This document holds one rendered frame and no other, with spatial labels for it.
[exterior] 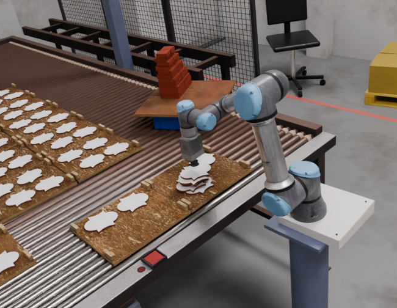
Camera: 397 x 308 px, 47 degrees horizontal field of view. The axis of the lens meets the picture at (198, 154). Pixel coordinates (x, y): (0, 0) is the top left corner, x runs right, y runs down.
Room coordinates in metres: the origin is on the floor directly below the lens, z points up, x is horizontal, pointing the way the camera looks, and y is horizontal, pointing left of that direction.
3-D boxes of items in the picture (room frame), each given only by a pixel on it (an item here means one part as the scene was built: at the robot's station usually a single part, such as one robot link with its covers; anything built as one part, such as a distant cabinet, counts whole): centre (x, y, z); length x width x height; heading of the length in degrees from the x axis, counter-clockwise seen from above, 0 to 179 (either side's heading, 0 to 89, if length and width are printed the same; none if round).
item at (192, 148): (1.83, 0.03, 1.14); 0.10 x 0.09 x 0.16; 43
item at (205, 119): (1.75, -0.05, 1.29); 0.11 x 0.11 x 0.08; 38
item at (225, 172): (1.87, 0.02, 0.93); 0.41 x 0.35 x 0.02; 129
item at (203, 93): (2.62, 0.01, 1.03); 0.50 x 0.50 x 0.02; 68
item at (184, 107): (1.82, 0.02, 1.29); 0.09 x 0.08 x 0.11; 38
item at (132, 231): (1.61, 0.34, 0.93); 0.41 x 0.35 x 0.02; 129
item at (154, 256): (1.35, 0.23, 0.92); 0.06 x 0.06 x 0.01; 39
